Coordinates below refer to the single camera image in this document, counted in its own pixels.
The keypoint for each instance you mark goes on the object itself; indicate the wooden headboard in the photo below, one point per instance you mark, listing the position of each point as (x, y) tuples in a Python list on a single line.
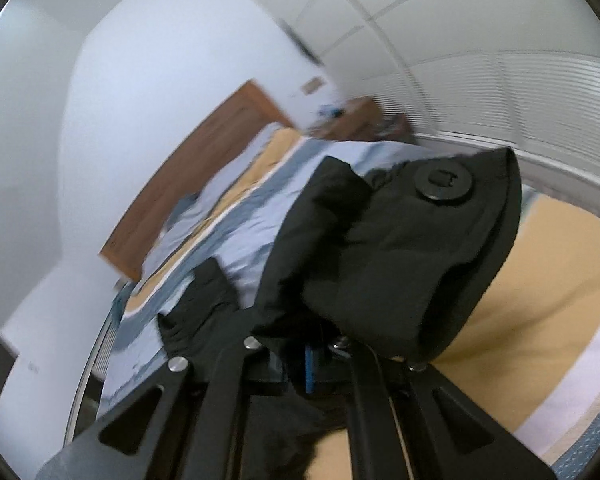
[(221, 137)]

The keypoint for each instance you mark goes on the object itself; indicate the striped duvet on bed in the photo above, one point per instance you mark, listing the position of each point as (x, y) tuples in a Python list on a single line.
[(529, 354)]

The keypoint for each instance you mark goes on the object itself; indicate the grey blue pillow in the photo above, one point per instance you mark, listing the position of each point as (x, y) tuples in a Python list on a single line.
[(211, 192)]

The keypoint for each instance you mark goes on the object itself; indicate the wooden nightstand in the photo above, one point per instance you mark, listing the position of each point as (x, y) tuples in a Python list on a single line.
[(362, 119)]

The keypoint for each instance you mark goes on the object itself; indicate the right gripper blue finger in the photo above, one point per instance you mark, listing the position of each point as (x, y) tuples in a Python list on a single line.
[(309, 374)]

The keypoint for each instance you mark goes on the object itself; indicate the white wardrobe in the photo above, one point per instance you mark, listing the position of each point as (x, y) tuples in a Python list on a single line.
[(522, 73)]

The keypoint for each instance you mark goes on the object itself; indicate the black puffer coat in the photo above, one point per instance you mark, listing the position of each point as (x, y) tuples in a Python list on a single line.
[(397, 259)]

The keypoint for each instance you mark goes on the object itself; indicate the wall socket plate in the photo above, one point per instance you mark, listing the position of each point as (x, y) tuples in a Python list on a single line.
[(312, 85)]

